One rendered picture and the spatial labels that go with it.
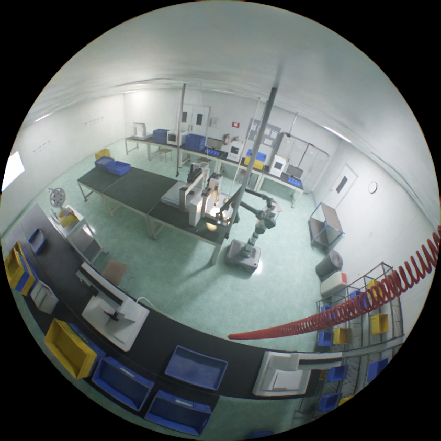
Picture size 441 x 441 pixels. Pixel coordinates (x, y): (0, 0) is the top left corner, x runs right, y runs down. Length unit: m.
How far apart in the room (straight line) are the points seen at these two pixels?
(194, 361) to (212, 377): 0.29
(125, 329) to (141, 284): 1.25
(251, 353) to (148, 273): 2.15
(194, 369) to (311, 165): 6.41
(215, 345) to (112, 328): 1.20
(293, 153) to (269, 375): 6.01
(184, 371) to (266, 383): 0.92
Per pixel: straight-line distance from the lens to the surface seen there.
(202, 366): 1.98
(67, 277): 2.77
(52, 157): 7.87
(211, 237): 2.42
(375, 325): 2.73
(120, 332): 1.96
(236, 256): 2.91
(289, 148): 5.91
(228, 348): 2.00
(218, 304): 2.78
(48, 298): 2.66
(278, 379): 2.13
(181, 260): 3.02
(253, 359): 2.11
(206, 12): 0.22
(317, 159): 6.20
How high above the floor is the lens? 2.69
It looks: 46 degrees down
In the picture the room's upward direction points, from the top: 15 degrees clockwise
